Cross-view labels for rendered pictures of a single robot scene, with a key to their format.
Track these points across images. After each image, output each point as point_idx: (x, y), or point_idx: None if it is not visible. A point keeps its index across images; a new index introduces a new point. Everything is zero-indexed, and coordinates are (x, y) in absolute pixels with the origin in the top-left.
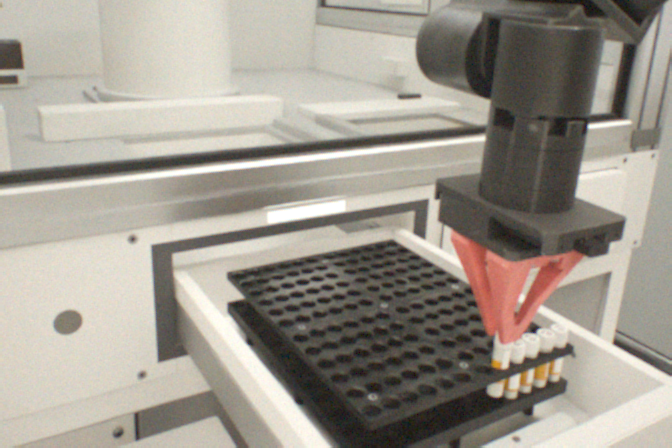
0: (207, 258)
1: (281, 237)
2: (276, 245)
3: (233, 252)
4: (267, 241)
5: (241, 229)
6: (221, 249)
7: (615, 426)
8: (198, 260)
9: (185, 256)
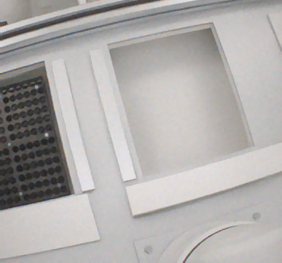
0: (190, 96)
1: (139, 120)
2: (145, 108)
3: (174, 102)
4: (150, 115)
5: None
6: (181, 108)
7: None
8: (195, 95)
9: (203, 102)
